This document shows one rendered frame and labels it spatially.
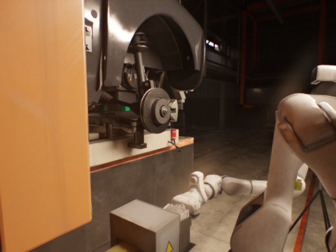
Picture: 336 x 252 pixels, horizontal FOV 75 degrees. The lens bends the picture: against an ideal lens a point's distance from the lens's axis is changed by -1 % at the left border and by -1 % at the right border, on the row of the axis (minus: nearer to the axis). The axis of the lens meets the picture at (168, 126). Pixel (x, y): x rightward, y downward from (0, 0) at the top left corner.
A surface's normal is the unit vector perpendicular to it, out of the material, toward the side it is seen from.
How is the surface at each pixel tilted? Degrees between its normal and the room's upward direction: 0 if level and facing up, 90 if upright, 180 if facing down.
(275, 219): 89
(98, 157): 90
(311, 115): 68
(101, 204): 90
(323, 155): 96
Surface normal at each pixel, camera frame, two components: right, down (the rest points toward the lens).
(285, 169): -0.34, 0.13
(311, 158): -0.53, 0.40
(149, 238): -0.59, 0.08
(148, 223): 0.00, -0.99
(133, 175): 0.81, 0.06
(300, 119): -0.62, -0.25
